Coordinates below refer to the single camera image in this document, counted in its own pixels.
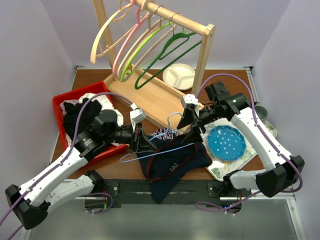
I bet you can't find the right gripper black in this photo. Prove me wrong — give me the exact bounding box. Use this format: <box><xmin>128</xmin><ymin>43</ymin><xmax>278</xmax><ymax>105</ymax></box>
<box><xmin>177</xmin><ymin>102</ymin><xmax>224</xmax><ymax>145</ymax></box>

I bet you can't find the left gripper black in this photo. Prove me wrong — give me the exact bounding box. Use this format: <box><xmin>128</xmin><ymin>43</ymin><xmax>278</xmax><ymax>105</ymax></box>
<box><xmin>104</xmin><ymin>121</ymin><xmax>157</xmax><ymax>154</ymax></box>

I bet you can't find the light blue wire hanger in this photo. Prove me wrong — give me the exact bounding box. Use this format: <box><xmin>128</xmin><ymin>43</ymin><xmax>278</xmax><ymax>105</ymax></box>
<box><xmin>119</xmin><ymin>112</ymin><xmax>194</xmax><ymax>164</ymax></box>

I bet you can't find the navy tank top red trim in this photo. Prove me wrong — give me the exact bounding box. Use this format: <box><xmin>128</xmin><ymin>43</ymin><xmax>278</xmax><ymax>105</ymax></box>
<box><xmin>137</xmin><ymin>128</ymin><xmax>213</xmax><ymax>204</ymax></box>

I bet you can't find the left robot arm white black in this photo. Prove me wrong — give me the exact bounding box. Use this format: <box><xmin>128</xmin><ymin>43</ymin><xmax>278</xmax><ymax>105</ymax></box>
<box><xmin>5</xmin><ymin>108</ymin><xmax>157</xmax><ymax>230</ymax></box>

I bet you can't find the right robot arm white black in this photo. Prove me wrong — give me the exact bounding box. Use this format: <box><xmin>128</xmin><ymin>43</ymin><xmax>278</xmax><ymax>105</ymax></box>
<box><xmin>177</xmin><ymin>81</ymin><xmax>305</xmax><ymax>198</ymax></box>

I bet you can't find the wooden hanger rack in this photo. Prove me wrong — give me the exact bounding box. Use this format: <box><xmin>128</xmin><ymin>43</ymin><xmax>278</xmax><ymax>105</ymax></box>
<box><xmin>104</xmin><ymin>0</ymin><xmax>215</xmax><ymax>128</ymax></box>

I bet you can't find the lime green hanger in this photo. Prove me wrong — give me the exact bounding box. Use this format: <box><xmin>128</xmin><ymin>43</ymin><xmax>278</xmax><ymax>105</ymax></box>
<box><xmin>117</xmin><ymin>20</ymin><xmax>177</xmax><ymax>83</ymax></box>

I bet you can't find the dark green hanger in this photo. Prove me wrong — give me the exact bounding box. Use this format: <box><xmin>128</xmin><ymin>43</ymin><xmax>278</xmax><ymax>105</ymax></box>
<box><xmin>134</xmin><ymin>31</ymin><xmax>202</xmax><ymax>90</ymax></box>

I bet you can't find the natural wooden hanger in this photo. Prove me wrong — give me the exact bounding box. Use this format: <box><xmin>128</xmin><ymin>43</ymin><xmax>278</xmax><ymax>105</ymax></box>
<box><xmin>90</xmin><ymin>0</ymin><xmax>134</xmax><ymax>68</ymax></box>

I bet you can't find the beige plastic hanger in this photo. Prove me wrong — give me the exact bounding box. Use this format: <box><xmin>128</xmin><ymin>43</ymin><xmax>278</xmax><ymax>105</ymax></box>
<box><xmin>112</xmin><ymin>10</ymin><xmax>177</xmax><ymax>82</ymax></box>

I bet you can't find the pink plastic hanger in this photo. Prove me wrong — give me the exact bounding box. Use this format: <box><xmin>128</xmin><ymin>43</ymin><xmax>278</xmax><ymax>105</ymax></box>
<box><xmin>112</xmin><ymin>8</ymin><xmax>151</xmax><ymax>78</ymax></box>

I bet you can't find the blue dotted plate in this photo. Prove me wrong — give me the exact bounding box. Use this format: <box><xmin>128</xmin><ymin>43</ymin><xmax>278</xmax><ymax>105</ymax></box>
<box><xmin>207</xmin><ymin>125</ymin><xmax>247</xmax><ymax>162</ymax></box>

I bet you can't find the floral leaf tray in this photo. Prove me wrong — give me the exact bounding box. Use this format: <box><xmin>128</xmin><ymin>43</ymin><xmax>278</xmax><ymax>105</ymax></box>
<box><xmin>199</xmin><ymin>117</ymin><xmax>278</xmax><ymax>182</ymax></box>

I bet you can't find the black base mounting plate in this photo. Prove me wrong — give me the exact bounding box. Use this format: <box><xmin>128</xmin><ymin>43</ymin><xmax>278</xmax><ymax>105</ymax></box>
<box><xmin>85</xmin><ymin>179</ymin><xmax>251</xmax><ymax>208</ymax></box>

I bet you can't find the white divided dish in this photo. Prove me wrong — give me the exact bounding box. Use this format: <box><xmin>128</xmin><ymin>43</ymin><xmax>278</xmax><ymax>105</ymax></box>
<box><xmin>162</xmin><ymin>63</ymin><xmax>196</xmax><ymax>91</ymax></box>

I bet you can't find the white garment in bin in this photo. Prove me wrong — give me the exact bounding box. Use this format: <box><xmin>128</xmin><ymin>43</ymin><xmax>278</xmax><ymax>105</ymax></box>
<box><xmin>63</xmin><ymin>95</ymin><xmax>124</xmax><ymax>140</ymax></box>

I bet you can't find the black garment in bin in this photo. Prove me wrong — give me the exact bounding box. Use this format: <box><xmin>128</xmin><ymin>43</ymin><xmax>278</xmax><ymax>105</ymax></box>
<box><xmin>61</xmin><ymin>99</ymin><xmax>103</xmax><ymax>141</ymax></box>

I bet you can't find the red plastic bin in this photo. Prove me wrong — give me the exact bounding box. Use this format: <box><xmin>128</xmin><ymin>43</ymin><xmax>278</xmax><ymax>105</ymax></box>
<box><xmin>52</xmin><ymin>81</ymin><xmax>128</xmax><ymax>165</ymax></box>

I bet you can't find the grey ceramic cup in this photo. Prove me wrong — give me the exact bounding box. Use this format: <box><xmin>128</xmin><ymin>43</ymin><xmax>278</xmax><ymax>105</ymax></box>
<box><xmin>255</xmin><ymin>105</ymin><xmax>268</xmax><ymax>123</ymax></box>

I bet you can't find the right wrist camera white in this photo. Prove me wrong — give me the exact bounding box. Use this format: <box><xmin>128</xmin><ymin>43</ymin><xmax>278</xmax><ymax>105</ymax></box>
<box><xmin>181</xmin><ymin>93</ymin><xmax>198</xmax><ymax>109</ymax></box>

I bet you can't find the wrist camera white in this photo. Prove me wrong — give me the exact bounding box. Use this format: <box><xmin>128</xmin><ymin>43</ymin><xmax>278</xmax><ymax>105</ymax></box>
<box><xmin>181</xmin><ymin>93</ymin><xmax>198</xmax><ymax>109</ymax></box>
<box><xmin>129</xmin><ymin>103</ymin><xmax>147</xmax><ymax>126</ymax></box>

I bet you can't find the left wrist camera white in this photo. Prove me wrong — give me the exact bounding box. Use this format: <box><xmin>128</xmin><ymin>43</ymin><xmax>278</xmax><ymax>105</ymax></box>
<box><xmin>129</xmin><ymin>103</ymin><xmax>147</xmax><ymax>126</ymax></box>

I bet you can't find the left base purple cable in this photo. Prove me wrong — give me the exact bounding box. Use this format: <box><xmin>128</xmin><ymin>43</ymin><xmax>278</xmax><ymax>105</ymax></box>
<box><xmin>84</xmin><ymin>191</ymin><xmax>114</xmax><ymax>215</ymax></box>

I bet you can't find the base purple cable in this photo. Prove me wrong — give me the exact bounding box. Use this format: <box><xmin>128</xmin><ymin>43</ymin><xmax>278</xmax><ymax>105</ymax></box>
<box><xmin>194</xmin><ymin>189</ymin><xmax>262</xmax><ymax>213</ymax></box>
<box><xmin>84</xmin><ymin>191</ymin><xmax>114</xmax><ymax>215</ymax></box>

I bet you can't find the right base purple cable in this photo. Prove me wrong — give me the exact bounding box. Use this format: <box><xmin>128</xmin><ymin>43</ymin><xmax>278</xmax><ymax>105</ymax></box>
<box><xmin>194</xmin><ymin>189</ymin><xmax>262</xmax><ymax>213</ymax></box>

